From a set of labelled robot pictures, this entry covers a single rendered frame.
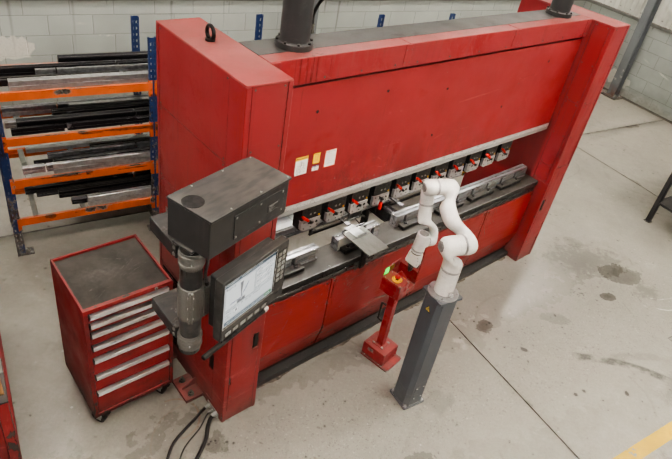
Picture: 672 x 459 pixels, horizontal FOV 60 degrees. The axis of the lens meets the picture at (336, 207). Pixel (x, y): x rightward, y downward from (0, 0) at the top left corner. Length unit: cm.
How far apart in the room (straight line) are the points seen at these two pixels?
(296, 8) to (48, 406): 284
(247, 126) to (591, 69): 324
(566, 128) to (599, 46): 70
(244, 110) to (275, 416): 222
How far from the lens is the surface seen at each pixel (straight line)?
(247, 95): 253
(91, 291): 343
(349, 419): 413
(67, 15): 714
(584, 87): 517
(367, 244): 385
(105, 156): 497
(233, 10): 763
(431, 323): 370
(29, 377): 439
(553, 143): 538
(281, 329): 387
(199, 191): 243
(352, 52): 311
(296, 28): 294
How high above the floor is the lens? 329
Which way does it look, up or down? 34 degrees down
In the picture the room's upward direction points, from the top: 11 degrees clockwise
